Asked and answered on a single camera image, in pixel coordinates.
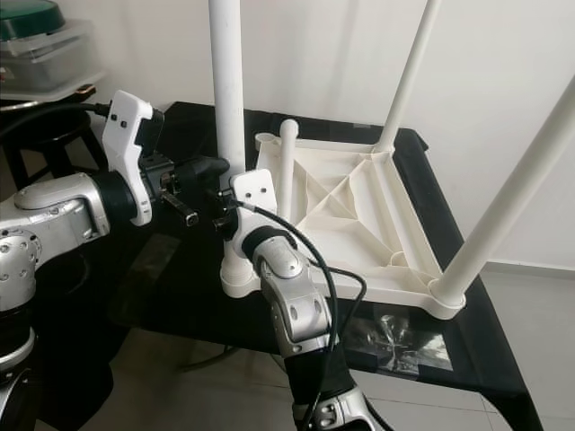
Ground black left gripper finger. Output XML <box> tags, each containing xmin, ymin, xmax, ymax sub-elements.
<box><xmin>184</xmin><ymin>154</ymin><xmax>232</xmax><ymax>182</ymax></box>

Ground white plastic children table top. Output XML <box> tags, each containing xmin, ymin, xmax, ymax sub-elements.
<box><xmin>220</xmin><ymin>133</ymin><xmax>468</xmax><ymax>320</ymax></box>

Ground black tablecloth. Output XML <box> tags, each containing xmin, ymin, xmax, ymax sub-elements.
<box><xmin>45</xmin><ymin>101</ymin><xmax>544</xmax><ymax>431</ymax></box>

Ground black round stool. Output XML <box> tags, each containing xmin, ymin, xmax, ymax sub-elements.
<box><xmin>0</xmin><ymin>99</ymin><xmax>109</xmax><ymax>180</ymax></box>

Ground grey plastic storage box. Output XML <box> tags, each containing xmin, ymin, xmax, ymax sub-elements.
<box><xmin>0</xmin><ymin>22</ymin><xmax>104</xmax><ymax>91</ymax></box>

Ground dark green round lid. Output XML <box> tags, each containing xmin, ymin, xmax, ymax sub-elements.
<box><xmin>0</xmin><ymin>0</ymin><xmax>68</xmax><ymax>41</ymax></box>

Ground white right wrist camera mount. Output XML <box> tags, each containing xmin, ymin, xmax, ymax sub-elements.
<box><xmin>227</xmin><ymin>168</ymin><xmax>279</xmax><ymax>261</ymax></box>

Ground grey metal table frame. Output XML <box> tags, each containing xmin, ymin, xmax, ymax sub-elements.
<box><xmin>180</xmin><ymin>346</ymin><xmax>288</xmax><ymax>378</ymax></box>

